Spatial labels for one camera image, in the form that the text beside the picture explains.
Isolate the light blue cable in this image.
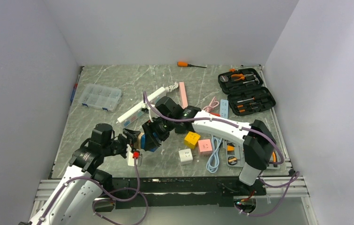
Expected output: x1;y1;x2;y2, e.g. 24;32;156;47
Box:
206;135;223;174

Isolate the beige cube plug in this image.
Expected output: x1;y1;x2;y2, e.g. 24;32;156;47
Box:
134;133;143;150

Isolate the green cube plug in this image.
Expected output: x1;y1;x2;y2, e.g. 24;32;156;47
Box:
174;123;188;134

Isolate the blue pen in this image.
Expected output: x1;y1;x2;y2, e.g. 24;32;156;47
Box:
70;75;80;103

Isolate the grey tool tray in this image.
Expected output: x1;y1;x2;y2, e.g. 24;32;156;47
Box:
223;140;281;170

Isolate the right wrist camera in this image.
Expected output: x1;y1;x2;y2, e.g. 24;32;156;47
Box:
141;104;150;113

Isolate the pink power strip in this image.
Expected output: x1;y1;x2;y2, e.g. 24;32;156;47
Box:
179;82;188;109

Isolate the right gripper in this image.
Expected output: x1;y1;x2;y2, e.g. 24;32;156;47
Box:
142;116;176;151

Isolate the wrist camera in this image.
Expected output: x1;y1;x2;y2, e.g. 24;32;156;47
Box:
126;145;142;166
141;104;150;113

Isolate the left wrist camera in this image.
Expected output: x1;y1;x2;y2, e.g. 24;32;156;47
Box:
126;145;142;166

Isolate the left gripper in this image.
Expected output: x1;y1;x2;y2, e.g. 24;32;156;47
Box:
102;129;140;158

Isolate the white power strip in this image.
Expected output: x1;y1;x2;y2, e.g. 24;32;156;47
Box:
117;87;167;128

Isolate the blue power strip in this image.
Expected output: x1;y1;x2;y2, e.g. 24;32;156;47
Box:
219;99;229;119

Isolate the blue cube plug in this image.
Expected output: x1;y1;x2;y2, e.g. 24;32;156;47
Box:
141;133;161;152

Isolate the white cube plug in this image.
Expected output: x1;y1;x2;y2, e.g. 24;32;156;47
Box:
178;149;193;165

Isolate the pink cube plug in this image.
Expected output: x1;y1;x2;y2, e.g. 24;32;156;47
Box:
197;139;213;157

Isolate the black tool case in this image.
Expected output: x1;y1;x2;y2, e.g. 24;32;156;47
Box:
218;68;276;116

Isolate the yellow cube plug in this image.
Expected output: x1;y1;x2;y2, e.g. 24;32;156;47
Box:
184;131;201;150

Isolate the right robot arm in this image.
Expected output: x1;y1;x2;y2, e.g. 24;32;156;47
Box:
142;96;280;195

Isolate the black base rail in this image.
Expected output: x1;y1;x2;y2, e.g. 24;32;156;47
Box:
98;176;266;209

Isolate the clear screw box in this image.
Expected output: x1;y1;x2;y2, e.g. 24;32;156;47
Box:
78;83;122;112

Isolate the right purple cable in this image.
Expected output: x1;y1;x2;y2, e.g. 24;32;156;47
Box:
143;91;301;218

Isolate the pink coiled cable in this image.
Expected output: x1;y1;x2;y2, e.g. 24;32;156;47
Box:
201;97;221;113

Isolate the orange screwdriver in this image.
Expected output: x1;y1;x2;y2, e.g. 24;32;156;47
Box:
177;61;207;68

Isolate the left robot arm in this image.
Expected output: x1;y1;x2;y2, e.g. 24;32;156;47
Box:
27;123;142;225

